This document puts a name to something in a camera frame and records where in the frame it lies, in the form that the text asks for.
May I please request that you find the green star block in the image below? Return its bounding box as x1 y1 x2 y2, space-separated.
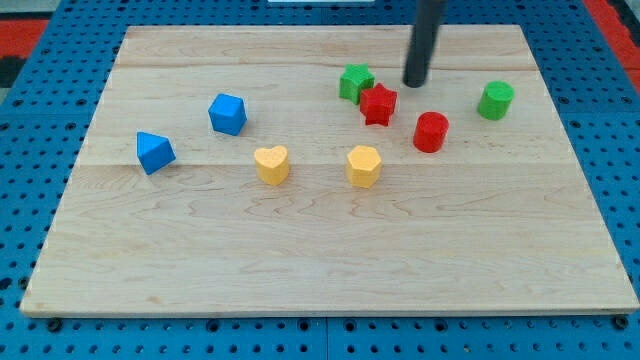
339 63 375 105

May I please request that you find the red star block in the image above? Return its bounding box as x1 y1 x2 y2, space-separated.
360 83 398 127

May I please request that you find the yellow hexagon block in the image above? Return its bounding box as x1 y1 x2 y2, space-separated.
346 145 382 188

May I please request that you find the yellow heart block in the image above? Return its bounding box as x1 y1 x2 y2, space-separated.
254 145 289 186

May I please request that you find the light wooden board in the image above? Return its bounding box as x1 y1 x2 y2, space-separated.
21 25 639 318

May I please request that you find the blue cube block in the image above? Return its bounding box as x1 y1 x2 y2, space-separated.
208 93 247 136

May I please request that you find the red cylinder block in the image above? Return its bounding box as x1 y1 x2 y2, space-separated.
413 111 449 153

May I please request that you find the blue triangular prism block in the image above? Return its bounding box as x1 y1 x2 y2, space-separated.
136 132 176 175

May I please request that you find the green cylinder block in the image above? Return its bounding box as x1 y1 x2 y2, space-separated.
477 81 515 121

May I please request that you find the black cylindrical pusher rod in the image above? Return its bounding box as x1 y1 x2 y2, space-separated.
403 0 447 88

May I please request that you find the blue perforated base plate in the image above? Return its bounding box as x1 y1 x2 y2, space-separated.
1 0 639 359

